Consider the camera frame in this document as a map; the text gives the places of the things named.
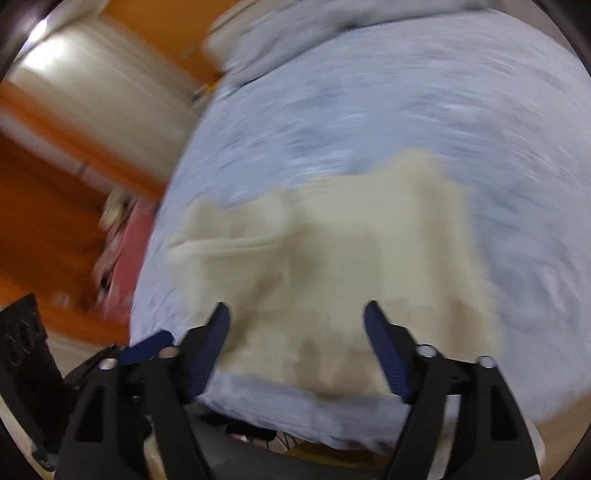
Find pink blanket pile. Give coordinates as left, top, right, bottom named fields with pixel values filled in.
left=93, top=189, right=157, bottom=324

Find cream knit cardigan red buttons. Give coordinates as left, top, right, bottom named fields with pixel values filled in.
left=166, top=152, right=502, bottom=396

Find blue butterfly print bedsheet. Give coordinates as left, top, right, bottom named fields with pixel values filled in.
left=130, top=10, right=590, bottom=450

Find orange curtain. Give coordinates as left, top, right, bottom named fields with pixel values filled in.
left=1, top=81, right=165, bottom=345

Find cream curtain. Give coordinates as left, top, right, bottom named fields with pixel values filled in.
left=8, top=18, right=198, bottom=182

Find grey quilted duvet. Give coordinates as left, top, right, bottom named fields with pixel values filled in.
left=225, top=0, right=489, bottom=90

